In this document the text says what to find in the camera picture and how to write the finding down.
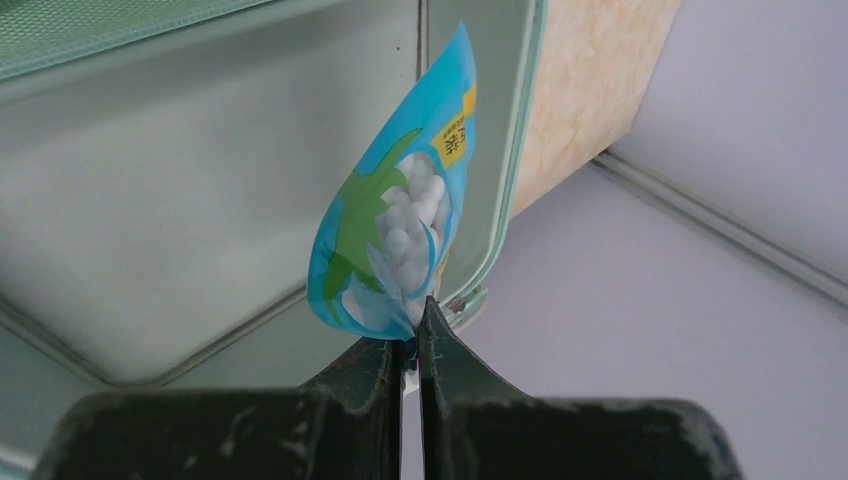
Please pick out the blue cotton ball bag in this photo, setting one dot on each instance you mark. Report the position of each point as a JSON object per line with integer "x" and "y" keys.
{"x": 380, "y": 248}

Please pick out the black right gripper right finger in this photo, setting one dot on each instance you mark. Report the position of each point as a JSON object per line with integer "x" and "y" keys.
{"x": 476, "y": 425}

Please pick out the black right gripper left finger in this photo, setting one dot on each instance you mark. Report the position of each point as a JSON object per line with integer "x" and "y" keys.
{"x": 344, "y": 423}

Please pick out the green plastic medicine box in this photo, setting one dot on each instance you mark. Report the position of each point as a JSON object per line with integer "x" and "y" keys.
{"x": 165, "y": 166}

